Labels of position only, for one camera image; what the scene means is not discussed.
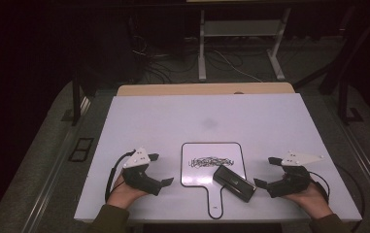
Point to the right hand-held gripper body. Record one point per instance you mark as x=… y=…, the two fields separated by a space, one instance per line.
x=291 y=181

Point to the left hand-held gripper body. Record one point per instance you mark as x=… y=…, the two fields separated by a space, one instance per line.
x=140 y=178

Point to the black whiteboard eraser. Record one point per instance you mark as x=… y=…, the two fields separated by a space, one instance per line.
x=234 y=183

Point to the white handheld whiteboard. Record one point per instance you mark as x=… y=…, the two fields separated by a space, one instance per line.
x=202 y=152

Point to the person's left hand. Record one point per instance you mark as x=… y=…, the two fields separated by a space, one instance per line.
x=122 y=194

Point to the person's right hand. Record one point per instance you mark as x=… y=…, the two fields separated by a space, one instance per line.
x=312 y=200

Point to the light wooden table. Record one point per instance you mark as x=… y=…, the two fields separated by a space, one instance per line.
x=179 y=89

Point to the black metal stand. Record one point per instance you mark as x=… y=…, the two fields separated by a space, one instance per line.
x=343 y=97
x=75 y=97

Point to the white metal stand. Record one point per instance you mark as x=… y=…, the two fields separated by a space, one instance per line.
x=202 y=48

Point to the black floor outlet frame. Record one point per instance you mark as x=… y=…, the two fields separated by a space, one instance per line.
x=81 y=149

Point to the metal floor rail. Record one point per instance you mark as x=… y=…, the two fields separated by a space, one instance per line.
x=363 y=161
x=48 y=181

